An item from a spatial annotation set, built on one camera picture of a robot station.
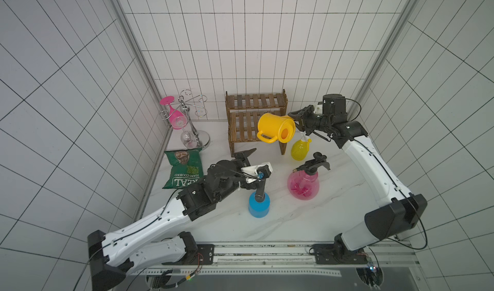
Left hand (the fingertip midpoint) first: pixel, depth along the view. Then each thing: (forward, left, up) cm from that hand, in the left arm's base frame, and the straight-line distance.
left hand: (252, 160), depth 67 cm
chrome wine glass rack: (+33, +29, -28) cm, 52 cm away
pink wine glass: (+21, +33, -2) cm, 39 cm away
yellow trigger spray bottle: (+24, -26, -25) cm, 43 cm away
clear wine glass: (+22, +32, -16) cm, 42 cm away
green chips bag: (+10, +32, -24) cm, 41 cm away
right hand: (+17, -10, +6) cm, 21 cm away
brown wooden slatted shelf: (+43, +5, -15) cm, 46 cm away
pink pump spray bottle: (+2, -23, -21) cm, 32 cm away
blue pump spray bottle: (-9, -3, -17) cm, 20 cm away
